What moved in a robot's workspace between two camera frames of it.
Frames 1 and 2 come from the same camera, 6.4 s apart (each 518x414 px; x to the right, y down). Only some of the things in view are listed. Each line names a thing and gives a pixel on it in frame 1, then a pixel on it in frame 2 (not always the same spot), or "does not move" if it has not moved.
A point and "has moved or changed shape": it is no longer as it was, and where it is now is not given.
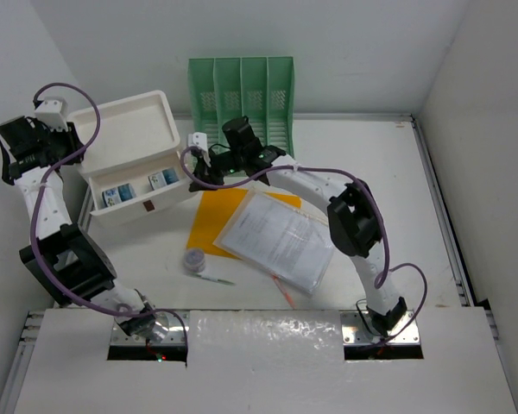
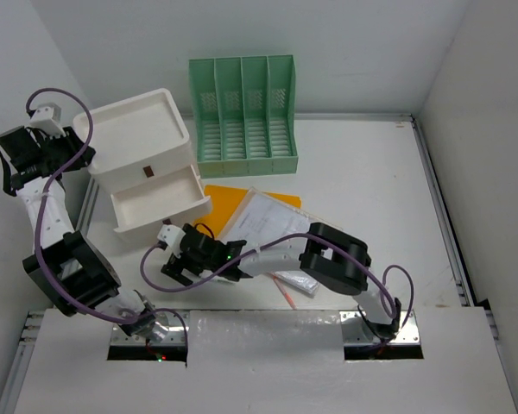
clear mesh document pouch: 287,241 does not move
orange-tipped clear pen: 283,291 does not move
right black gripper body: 220,164 → 176,265
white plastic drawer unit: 131,160 has moved or changed shape
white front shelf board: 262,361 does not move
